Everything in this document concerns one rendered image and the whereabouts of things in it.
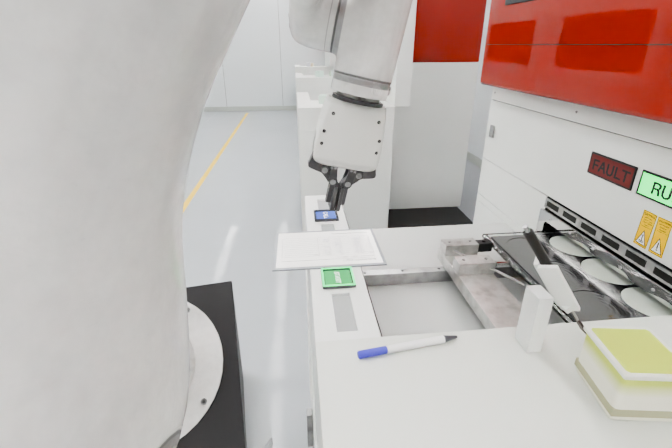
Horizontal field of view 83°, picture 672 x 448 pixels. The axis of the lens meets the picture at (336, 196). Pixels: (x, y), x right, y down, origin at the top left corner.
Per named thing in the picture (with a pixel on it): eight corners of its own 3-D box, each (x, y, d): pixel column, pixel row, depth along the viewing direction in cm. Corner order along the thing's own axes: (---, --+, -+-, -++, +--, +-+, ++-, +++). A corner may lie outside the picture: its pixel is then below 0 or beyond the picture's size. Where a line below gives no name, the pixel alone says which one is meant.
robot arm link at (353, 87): (387, 81, 59) (382, 100, 60) (331, 68, 57) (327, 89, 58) (401, 86, 51) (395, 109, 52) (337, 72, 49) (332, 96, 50)
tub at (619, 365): (632, 370, 47) (649, 325, 44) (681, 426, 40) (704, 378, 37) (570, 368, 47) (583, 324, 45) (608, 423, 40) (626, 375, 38)
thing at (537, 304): (551, 331, 53) (573, 248, 48) (569, 352, 50) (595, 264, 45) (510, 334, 53) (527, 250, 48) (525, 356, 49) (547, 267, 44)
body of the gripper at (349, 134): (387, 95, 59) (370, 163, 63) (322, 82, 57) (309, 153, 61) (399, 102, 52) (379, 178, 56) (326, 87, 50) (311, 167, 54)
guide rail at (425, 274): (551, 270, 94) (553, 259, 93) (556, 274, 92) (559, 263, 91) (351, 282, 89) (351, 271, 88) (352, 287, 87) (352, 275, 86)
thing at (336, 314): (338, 239, 109) (338, 194, 104) (378, 411, 58) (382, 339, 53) (305, 241, 108) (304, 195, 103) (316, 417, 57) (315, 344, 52)
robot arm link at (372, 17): (326, 69, 50) (395, 85, 50) (348, -45, 45) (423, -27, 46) (329, 67, 58) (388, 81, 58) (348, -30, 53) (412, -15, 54)
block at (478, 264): (486, 265, 85) (488, 253, 84) (494, 273, 82) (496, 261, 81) (452, 267, 84) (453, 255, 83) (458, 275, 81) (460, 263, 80)
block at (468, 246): (471, 247, 92) (473, 236, 91) (477, 254, 89) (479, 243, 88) (439, 249, 92) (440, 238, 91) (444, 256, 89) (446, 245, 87)
